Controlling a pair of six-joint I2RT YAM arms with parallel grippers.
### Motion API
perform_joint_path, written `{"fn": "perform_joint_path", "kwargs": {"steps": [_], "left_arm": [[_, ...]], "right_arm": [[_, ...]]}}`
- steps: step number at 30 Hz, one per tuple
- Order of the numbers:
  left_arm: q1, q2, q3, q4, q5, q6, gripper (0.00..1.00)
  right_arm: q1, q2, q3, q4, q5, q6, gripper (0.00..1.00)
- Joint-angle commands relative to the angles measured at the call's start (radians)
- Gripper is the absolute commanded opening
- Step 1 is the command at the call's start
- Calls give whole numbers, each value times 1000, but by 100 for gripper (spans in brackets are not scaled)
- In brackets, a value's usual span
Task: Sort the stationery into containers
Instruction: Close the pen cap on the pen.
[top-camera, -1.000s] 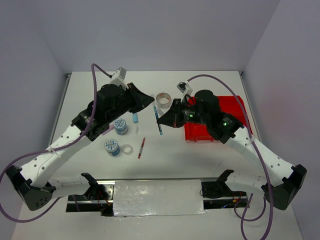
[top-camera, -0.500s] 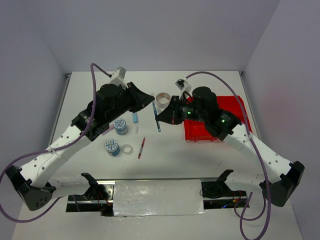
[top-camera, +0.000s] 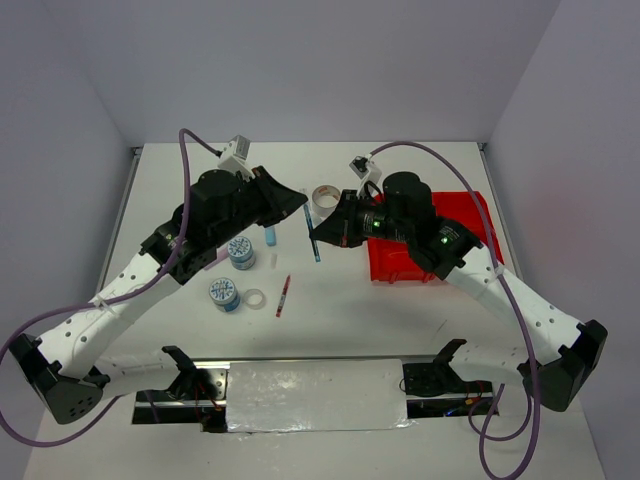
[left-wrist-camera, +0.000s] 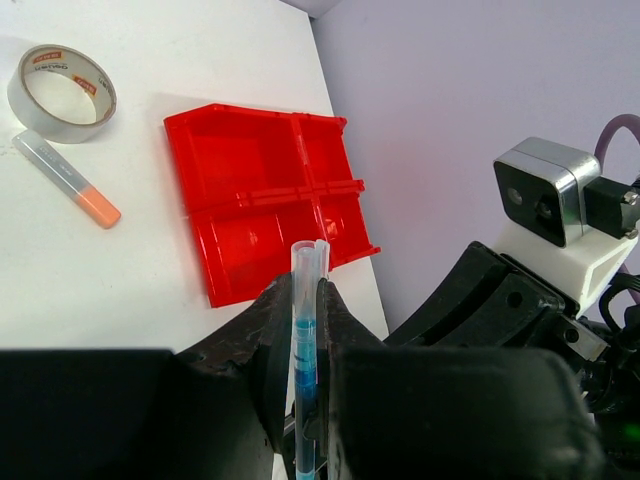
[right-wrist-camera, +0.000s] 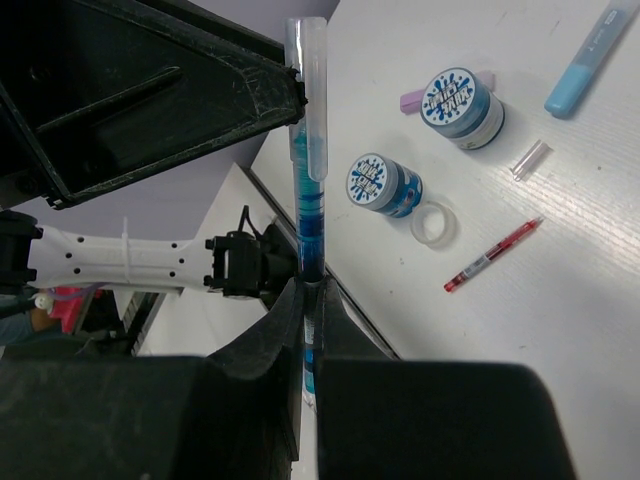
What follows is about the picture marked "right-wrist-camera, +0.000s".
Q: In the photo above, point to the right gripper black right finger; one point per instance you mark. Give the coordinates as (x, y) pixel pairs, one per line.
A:
(383, 418)

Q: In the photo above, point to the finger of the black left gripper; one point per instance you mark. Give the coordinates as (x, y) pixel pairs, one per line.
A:
(98, 95)

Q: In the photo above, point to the small clear tape roll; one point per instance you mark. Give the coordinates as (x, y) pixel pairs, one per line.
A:
(433, 225)

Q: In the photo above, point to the red gel pen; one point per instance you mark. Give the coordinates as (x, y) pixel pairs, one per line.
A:
(492, 254)

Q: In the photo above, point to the blue slime jar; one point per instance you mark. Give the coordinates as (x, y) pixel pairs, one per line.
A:
(457, 105)
(383, 186)

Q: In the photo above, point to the blue gel pen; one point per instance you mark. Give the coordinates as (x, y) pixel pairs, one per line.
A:
(310, 232)

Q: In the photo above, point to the clear pen cap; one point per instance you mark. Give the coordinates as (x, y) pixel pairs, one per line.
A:
(306, 52)
(525, 166)

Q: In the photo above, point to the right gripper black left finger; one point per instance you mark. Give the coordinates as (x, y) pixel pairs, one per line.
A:
(234, 414)

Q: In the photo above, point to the blue slime jar near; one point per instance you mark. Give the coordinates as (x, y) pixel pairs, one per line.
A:
(383, 186)

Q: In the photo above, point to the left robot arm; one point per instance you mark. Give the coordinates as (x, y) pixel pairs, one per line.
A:
(42, 257)

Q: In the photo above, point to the blue slime jar far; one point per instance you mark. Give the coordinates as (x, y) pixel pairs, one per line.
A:
(457, 105)

